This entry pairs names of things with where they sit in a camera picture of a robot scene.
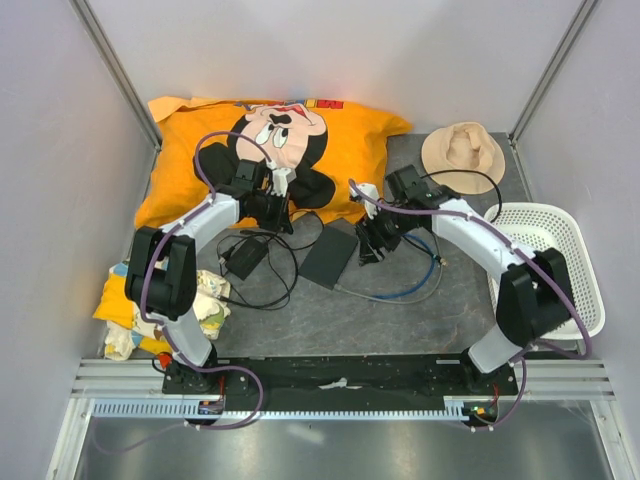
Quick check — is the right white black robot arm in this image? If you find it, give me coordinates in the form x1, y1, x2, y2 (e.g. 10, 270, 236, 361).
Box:
349, 166, 578, 394

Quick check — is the beige bucket hat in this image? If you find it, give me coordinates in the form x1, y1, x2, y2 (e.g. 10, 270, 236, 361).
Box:
421, 122, 506, 195

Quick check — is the black network switch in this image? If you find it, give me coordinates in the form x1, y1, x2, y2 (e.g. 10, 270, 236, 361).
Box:
299, 219, 358, 290

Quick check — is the patterned cream yellow cloth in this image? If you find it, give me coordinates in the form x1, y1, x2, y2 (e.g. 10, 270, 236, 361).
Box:
93, 261, 231, 361

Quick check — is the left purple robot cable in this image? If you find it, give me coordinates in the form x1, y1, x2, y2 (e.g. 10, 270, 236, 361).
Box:
87, 130, 277, 454

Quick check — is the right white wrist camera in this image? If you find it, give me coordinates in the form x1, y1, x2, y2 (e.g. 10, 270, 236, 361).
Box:
349, 180, 380, 219

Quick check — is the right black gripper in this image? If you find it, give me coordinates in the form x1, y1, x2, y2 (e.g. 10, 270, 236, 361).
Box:
353, 201, 419, 266

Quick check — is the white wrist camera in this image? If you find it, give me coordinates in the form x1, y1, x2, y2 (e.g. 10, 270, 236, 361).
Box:
349, 180, 380, 219
269, 168, 296, 198

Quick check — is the orange Mickey Mouse pillow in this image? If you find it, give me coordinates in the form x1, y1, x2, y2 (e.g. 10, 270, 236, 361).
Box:
134, 97, 412, 227

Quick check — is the grey ethernet cable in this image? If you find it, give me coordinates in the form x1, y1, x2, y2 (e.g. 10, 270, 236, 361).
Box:
333, 234, 448, 304

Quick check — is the thin black adapter cord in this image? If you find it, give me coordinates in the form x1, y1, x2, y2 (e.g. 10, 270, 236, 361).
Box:
214, 208, 326, 311

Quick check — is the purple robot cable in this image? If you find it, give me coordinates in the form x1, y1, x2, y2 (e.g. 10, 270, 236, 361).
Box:
347, 178, 593, 434
87, 130, 277, 454

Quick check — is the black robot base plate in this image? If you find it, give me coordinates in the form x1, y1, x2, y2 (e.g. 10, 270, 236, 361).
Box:
168, 354, 518, 410

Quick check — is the white perforated plastic basket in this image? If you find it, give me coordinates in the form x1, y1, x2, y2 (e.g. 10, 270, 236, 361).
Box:
484, 202, 605, 338

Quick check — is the small black power adapter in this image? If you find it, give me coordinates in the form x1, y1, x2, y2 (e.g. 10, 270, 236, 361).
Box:
223, 237, 268, 280

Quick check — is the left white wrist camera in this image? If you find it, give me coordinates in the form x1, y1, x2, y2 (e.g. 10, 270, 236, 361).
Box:
269, 168, 296, 198

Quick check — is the grey slotted cable duct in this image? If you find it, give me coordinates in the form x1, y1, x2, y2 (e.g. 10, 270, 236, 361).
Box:
93, 399, 496, 421

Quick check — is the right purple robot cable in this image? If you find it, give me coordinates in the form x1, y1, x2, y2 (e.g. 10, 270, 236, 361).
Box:
347, 178, 593, 434

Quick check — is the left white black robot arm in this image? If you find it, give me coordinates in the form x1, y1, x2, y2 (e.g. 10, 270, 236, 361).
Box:
124, 160, 296, 395

